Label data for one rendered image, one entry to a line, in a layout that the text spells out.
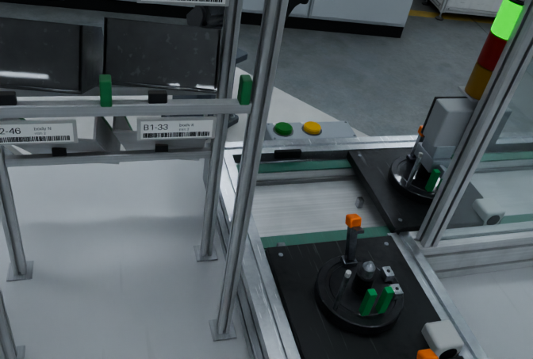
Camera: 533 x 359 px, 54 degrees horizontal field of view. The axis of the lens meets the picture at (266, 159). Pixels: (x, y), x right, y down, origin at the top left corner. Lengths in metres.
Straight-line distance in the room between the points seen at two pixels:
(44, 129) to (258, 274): 0.44
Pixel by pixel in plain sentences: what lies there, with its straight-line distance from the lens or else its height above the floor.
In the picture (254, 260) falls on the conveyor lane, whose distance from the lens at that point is 0.90.
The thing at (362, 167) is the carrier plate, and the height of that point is 0.97.
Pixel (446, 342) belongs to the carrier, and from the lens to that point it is 0.85.
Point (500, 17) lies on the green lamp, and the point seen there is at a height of 1.39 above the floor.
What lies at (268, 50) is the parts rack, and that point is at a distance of 0.56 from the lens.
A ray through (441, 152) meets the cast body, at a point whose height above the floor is 1.07.
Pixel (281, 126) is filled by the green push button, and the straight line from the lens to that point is 1.19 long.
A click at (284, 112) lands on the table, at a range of 1.45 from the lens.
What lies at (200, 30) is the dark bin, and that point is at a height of 1.37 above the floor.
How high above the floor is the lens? 1.62
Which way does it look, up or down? 37 degrees down
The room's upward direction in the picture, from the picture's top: 11 degrees clockwise
